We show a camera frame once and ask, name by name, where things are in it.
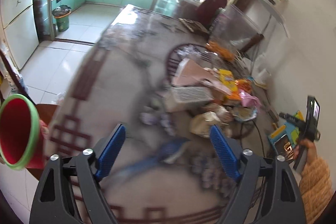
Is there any brown paper wrapper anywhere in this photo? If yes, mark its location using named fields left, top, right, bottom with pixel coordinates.
left=189, top=103, right=234, bottom=139

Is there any orange snack bag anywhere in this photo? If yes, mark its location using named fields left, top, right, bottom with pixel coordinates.
left=235, top=79, right=252, bottom=94

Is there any yellow drink carton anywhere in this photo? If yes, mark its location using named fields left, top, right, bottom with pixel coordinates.
left=219, top=69, right=238, bottom=93

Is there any pink strawberry milk carton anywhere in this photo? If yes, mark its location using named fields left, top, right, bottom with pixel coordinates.
left=171, top=58, right=232, bottom=95

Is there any red green-rimmed trash bucket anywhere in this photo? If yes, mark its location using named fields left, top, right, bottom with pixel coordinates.
left=1, top=94, right=49, bottom=170

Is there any green kitchen trash bin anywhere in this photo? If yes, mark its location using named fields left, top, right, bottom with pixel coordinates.
left=52, top=5, right=71, bottom=32

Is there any person's right hand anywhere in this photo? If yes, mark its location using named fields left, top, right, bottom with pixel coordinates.
left=293, top=139, right=318, bottom=164

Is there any blue yellow toy pad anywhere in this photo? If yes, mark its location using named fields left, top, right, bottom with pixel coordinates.
left=268, top=110, right=305, bottom=161

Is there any pink plastic bag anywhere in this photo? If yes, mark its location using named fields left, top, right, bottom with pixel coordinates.
left=239, top=90, right=261, bottom=108

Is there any floral tablecloth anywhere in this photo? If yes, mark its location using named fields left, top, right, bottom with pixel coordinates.
left=43, top=3, right=279, bottom=224

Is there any orange furry sleeve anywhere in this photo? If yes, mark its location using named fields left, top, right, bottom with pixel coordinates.
left=299, top=157, right=333, bottom=223

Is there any clear plastic zip bag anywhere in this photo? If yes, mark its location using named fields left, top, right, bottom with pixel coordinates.
left=209, top=5, right=259, bottom=55

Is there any dark snack packet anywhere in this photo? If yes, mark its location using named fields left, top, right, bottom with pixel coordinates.
left=178, top=18, right=209, bottom=36

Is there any dark red hanging garment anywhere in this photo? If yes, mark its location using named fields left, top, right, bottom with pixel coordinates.
left=196, top=0, right=227, bottom=26

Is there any white refrigerator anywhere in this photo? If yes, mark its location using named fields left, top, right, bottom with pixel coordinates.
left=1, top=0, right=39, bottom=70

